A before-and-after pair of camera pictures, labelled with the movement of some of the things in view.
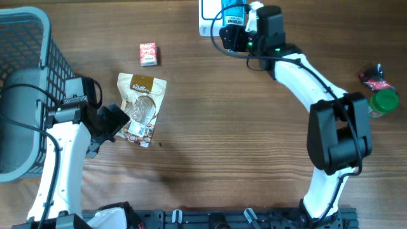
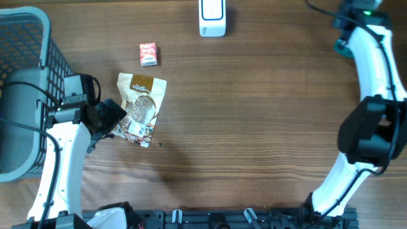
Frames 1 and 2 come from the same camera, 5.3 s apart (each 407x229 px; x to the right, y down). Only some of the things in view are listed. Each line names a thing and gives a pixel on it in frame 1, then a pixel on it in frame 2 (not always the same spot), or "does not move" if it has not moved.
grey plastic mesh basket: (34, 73) does not move
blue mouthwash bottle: (235, 15) -> (341, 47)
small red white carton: (148, 53) does not move
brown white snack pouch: (141, 97) does not move
